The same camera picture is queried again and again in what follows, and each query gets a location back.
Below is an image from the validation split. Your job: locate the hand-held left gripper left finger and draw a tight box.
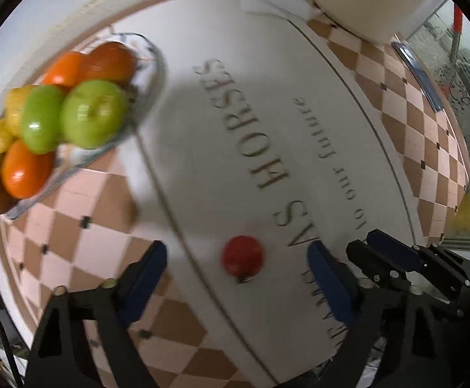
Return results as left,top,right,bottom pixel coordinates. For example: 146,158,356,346
24,240,169,388

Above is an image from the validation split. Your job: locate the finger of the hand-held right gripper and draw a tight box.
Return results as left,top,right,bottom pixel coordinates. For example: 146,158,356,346
346,240,411,291
366,229,425,272

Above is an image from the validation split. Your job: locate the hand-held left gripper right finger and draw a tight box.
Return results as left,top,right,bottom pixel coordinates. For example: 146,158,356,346
307,240,421,388

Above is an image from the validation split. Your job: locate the small red fruit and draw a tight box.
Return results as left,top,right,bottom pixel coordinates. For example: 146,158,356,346
221,235,265,283

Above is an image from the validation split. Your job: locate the orange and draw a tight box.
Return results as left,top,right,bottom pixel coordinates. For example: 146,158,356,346
41,51,86,90
1,139,57,199

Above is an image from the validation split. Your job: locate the green apple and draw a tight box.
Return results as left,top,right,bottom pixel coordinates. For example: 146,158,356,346
60,80,130,149
20,85,67,155

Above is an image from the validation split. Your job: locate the yellow pear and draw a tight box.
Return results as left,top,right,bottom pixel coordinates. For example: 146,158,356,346
4,85,37,138
0,118,17,156

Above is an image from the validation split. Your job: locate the patterned oval plate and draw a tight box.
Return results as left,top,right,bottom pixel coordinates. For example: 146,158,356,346
0,31,167,221

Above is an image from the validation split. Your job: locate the reddish brown round fruit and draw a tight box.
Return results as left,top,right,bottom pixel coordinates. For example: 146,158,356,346
82,41,135,86

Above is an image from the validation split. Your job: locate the checkered table mat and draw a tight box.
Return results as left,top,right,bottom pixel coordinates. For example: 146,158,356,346
0,0,470,388

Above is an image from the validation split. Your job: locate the cream utensil holder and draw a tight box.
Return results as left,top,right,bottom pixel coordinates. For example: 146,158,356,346
313,0,441,45

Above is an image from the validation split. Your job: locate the white folded cloth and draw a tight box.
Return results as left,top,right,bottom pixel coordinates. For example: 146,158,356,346
239,0,320,21

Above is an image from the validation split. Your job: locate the red handled broom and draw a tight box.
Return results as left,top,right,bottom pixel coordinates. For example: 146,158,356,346
447,2,470,231

